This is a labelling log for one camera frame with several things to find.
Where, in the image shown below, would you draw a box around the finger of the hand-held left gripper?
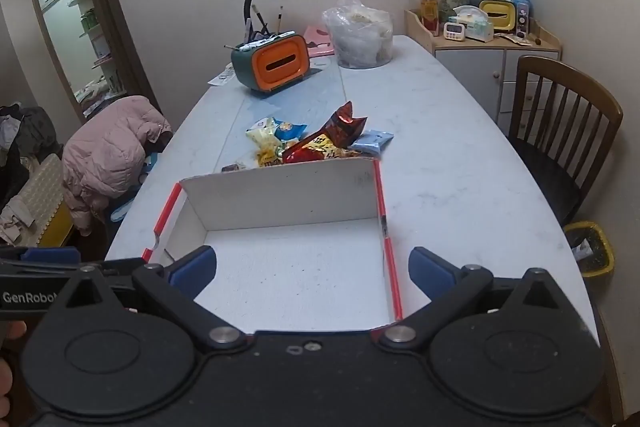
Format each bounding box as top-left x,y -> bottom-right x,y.
0,247 -> 82,264
0,258 -> 147,290

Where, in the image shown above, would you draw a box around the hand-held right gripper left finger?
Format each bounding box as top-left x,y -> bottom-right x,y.
50,246 -> 247,352

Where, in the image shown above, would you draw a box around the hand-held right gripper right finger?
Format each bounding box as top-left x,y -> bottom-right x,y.
379,247 -> 576,350

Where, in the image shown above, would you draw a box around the white cardboard box red edges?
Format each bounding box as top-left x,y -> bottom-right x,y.
141,158 -> 404,335

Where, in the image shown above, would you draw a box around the yellow candy packet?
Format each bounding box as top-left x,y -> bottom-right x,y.
257,144 -> 287,169

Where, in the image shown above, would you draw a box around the light blue snack packet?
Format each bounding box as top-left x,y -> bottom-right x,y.
348,130 -> 395,158

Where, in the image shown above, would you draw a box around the pale yellow snack packet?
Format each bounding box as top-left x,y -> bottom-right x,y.
245,117 -> 279,152

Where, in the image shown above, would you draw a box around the red and yellow snack bag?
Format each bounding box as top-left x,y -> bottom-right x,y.
282,132 -> 352,165

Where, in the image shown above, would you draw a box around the blue cookie packet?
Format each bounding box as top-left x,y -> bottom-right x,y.
274,119 -> 308,142

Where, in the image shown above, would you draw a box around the dark red snack bag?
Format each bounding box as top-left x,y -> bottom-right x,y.
300,101 -> 369,152

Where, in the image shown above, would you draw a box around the person's left hand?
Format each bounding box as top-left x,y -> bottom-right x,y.
0,322 -> 28,413

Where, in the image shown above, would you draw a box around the cream studded board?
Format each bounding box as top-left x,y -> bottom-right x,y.
0,154 -> 69,249

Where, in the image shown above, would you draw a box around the pink puffer jacket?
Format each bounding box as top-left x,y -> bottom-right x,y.
62,95 -> 174,236

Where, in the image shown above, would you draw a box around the pile of dark clothes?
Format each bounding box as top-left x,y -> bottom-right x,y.
0,103 -> 64,188

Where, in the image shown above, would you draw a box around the yellow trash bin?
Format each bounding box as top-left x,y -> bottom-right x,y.
564,220 -> 616,278

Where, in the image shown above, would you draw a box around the wooden chair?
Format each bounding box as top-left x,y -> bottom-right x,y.
502,55 -> 625,229

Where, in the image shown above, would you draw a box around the wooden corner cabinet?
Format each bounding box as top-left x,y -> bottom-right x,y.
404,8 -> 564,128

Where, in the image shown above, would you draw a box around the orange and green tissue box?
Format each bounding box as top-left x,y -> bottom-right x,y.
230,33 -> 309,94

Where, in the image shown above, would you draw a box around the green and white tissue pack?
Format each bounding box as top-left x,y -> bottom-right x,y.
464,17 -> 496,43

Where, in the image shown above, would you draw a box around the clear plastic bag of food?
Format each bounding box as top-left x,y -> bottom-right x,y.
322,0 -> 395,69

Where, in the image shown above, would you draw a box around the orange liquid bottle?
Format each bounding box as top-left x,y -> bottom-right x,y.
420,0 -> 440,36

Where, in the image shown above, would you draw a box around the yellow tissue box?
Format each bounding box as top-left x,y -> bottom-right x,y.
479,0 -> 517,32

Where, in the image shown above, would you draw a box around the wooden door frame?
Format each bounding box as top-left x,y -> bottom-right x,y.
21,0 -> 162,124

